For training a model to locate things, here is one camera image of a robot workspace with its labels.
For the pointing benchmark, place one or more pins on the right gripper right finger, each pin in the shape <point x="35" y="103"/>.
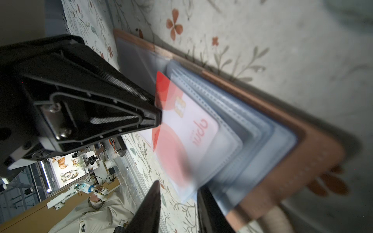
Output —
<point x="210" y="217"/>

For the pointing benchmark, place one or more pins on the person in beige coat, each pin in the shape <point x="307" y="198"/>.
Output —
<point x="99" y="217"/>

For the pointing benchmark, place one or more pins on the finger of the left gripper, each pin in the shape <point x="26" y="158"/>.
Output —
<point x="59" y="96"/>

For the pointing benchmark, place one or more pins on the white red circle card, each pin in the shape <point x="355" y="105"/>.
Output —
<point x="186" y="132"/>

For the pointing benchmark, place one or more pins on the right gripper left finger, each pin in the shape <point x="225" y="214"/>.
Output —
<point x="147" y="217"/>

